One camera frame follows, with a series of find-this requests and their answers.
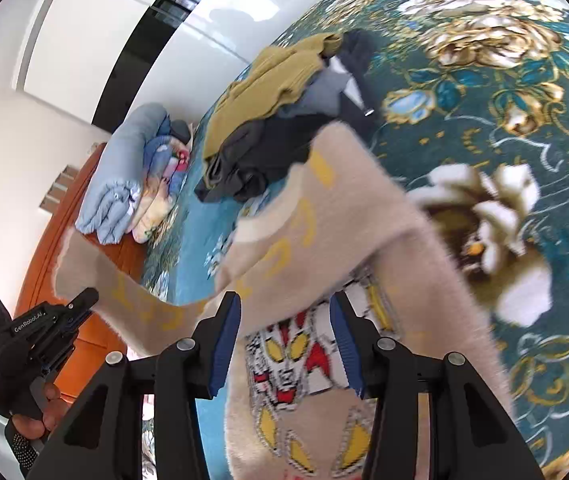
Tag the glossy black white wardrobe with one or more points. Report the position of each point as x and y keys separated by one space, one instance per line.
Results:
x=164 y=20

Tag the person's left hand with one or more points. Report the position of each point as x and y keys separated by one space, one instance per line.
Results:
x=44 y=410

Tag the dark zippered jacket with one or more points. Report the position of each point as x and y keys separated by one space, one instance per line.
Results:
x=264 y=155

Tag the folded floral quilt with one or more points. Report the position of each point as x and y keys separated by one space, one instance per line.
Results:
x=162 y=195

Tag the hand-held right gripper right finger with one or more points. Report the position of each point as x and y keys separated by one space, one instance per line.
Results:
x=347 y=345

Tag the small wall picture frame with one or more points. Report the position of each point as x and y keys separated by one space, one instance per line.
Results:
x=53 y=192
x=68 y=172
x=60 y=182
x=45 y=202

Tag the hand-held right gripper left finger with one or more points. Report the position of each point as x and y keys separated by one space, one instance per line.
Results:
x=224 y=340

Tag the folded light blue quilt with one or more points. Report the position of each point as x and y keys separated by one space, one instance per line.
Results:
x=119 y=175

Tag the wooden headboard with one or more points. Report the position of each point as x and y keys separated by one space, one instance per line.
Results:
x=59 y=240

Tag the beige fuzzy printed sweater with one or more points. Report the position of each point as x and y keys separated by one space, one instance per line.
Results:
x=364 y=200

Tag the grey garment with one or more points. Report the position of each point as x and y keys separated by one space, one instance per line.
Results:
x=319 y=92

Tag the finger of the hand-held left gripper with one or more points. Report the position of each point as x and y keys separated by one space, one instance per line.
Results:
x=82 y=305

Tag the mustard yellow knit sweater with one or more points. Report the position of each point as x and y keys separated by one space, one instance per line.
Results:
x=264 y=90

